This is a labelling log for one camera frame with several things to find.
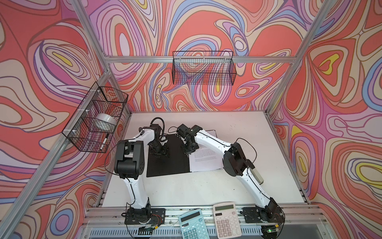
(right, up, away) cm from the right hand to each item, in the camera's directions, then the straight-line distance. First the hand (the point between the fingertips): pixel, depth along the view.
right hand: (189, 154), depth 95 cm
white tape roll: (-42, +23, -21) cm, 52 cm away
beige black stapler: (+39, -10, -11) cm, 41 cm away
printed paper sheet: (+10, -2, -1) cm, 11 cm away
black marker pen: (-42, +11, -23) cm, 49 cm away
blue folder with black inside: (-7, -4, -2) cm, 9 cm away
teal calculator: (+2, -28, -26) cm, 38 cm away
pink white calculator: (+18, -28, -25) cm, 42 cm away
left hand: (-16, 0, 0) cm, 16 cm away
